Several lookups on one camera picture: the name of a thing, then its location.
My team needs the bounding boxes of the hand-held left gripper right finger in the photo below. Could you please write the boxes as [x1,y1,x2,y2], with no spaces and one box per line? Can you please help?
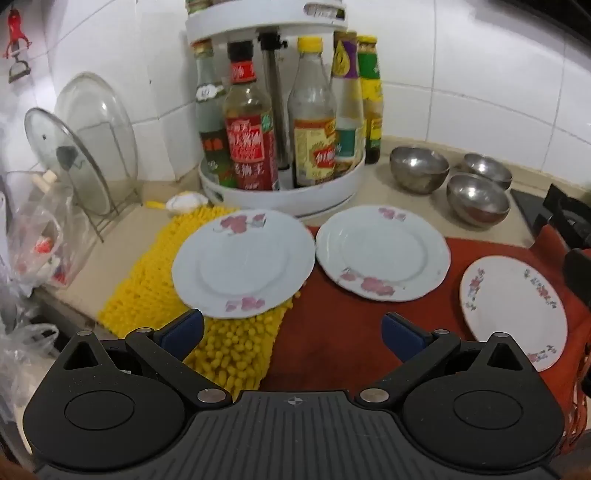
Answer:
[357,311,530,409]

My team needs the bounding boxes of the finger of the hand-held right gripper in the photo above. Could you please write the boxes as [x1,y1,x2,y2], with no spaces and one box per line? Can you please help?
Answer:
[562,248,591,319]

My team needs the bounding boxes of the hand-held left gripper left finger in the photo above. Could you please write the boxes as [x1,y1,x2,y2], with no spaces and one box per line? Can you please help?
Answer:
[61,308,233,411]

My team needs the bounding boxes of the small plate multicoloured flower rim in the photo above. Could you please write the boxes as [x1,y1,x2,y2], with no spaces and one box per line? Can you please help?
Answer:
[459,255,568,373]

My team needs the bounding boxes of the white plate pink flowers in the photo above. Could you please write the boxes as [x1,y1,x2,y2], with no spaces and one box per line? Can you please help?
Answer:
[315,205,452,304]
[172,209,316,320]

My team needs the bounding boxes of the large steel bowl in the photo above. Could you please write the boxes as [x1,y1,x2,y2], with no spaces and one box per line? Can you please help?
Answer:
[389,146,451,195]

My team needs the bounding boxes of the red cloth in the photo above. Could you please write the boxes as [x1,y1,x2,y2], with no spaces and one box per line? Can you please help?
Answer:
[261,224,591,435]

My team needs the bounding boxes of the yellow chenille mat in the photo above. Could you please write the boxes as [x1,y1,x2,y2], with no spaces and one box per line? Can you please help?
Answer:
[98,205,305,402]

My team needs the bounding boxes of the black gas stove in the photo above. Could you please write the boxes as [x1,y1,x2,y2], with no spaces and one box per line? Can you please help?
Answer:
[510,184,591,252]

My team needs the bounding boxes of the orange mesh bag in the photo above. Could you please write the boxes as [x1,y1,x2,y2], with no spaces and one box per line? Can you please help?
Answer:
[570,342,591,446]

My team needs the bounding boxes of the white yellow dish brush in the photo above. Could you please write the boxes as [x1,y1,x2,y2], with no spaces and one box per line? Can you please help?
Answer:
[144,190,211,215]

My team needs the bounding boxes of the white plastic bag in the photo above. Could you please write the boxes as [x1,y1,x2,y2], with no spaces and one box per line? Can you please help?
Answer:
[0,277,61,425]

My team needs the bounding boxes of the white rotating condiment rack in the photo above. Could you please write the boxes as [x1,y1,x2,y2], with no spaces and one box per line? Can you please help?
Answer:
[185,0,368,219]

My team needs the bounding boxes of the clear plastic bag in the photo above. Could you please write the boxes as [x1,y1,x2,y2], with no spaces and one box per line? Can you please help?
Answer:
[4,171,93,291]

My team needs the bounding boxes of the soy sauce bottle red label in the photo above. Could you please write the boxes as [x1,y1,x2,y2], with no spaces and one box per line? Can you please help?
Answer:
[222,41,281,191]

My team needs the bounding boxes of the vinegar bottle yellow cap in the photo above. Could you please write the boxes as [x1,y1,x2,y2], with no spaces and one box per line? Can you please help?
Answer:
[287,37,337,188]

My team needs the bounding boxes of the clear bottle green label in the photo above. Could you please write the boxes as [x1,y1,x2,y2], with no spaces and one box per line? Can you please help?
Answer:
[191,39,236,188]

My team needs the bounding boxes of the large glass pot lid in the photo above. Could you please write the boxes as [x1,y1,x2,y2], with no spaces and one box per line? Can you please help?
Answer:
[53,71,139,217]

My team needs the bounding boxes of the glass lid black knob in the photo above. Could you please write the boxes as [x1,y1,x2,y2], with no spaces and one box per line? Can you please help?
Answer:
[24,107,113,217]

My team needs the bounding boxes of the clear bottle purple label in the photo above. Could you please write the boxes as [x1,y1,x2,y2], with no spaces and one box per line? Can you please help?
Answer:
[330,31,365,178]

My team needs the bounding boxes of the sauce bottle green yellow label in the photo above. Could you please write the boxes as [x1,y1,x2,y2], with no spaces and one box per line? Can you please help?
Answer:
[356,35,384,164]

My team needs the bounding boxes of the black range hood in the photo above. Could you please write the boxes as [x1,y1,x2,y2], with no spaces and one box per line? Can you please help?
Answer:
[485,0,591,35]

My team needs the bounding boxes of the black peeler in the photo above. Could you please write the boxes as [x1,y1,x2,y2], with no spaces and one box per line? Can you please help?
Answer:
[8,54,32,84]

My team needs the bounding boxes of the metal wire lid rack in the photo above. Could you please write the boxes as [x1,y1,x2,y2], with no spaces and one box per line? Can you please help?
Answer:
[74,122,144,243]

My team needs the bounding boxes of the red wall hook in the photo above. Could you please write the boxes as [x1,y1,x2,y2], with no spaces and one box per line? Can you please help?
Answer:
[4,8,33,60]

